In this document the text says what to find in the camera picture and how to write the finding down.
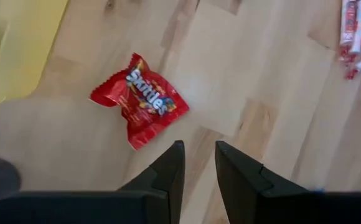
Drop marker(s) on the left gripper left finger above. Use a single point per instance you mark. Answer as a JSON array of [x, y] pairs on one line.
[[165, 193]]

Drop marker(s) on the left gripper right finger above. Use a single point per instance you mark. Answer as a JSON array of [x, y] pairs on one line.
[[246, 193]]

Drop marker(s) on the red Skittles candy bag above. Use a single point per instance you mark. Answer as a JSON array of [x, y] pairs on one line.
[[143, 102]]

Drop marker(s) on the yellow plastic bin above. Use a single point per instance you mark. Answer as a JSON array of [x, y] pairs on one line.
[[18, 56]]

